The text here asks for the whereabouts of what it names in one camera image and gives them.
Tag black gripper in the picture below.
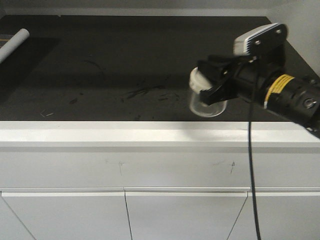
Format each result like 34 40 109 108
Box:
197 47 286 105

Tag glass jar with white lid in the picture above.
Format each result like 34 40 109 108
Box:
189 67 228 118

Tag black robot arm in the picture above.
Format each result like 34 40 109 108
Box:
197 46 320 138

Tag white cabinet right door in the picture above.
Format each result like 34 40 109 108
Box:
227 191 320 240

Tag white cabinet door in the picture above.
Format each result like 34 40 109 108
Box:
227 191 320 240
2 192 131 240
126 192 247 240

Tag white cabinet middle door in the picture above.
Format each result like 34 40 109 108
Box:
126 192 247 240

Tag grey rolled tube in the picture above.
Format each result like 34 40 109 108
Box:
0 28 30 63

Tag white cabinet left door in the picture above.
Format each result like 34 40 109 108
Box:
2 192 131 240

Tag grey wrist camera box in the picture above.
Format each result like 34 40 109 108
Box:
233 23 288 56

